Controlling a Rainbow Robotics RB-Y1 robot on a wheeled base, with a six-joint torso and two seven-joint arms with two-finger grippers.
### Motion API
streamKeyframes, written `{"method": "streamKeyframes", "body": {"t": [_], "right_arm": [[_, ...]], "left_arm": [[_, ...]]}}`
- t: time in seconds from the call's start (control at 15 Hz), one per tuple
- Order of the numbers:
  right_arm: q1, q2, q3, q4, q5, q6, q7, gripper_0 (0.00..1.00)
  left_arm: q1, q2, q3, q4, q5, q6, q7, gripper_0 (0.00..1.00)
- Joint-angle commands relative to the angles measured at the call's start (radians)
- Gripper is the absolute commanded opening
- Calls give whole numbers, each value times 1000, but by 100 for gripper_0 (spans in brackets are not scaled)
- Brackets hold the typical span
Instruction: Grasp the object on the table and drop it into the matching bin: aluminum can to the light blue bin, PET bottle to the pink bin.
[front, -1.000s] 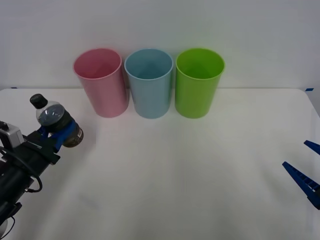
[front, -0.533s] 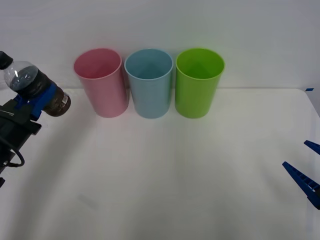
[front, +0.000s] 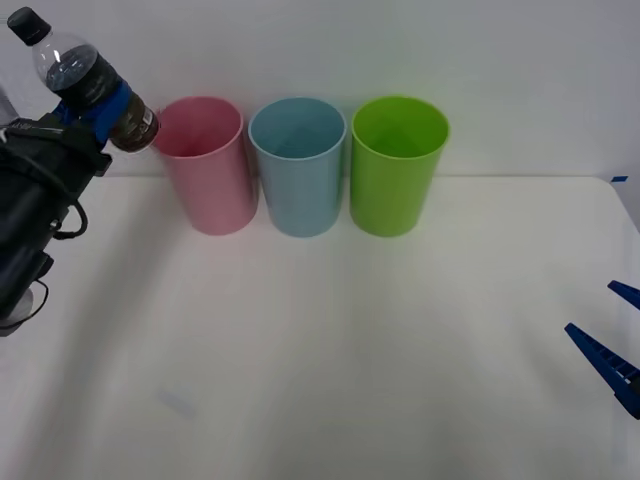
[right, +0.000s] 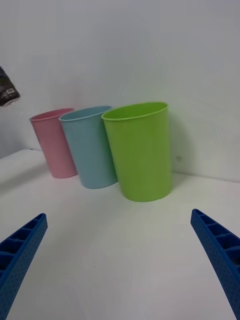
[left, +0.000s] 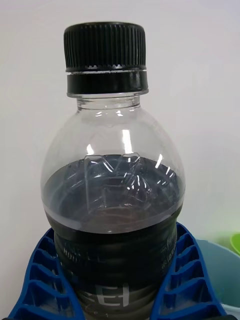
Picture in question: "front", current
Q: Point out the pink plastic bin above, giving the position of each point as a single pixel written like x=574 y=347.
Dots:
x=215 y=190

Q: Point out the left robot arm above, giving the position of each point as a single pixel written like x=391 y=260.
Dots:
x=25 y=210

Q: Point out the pale blue plastic bin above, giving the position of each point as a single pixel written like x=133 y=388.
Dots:
x=305 y=200

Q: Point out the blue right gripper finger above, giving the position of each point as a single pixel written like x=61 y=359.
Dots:
x=607 y=362
x=627 y=292

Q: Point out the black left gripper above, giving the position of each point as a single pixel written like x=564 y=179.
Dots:
x=80 y=145

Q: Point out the green plastic bin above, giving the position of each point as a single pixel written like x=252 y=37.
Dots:
x=390 y=200

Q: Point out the dark drink plastic bottle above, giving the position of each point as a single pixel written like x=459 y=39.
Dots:
x=82 y=75

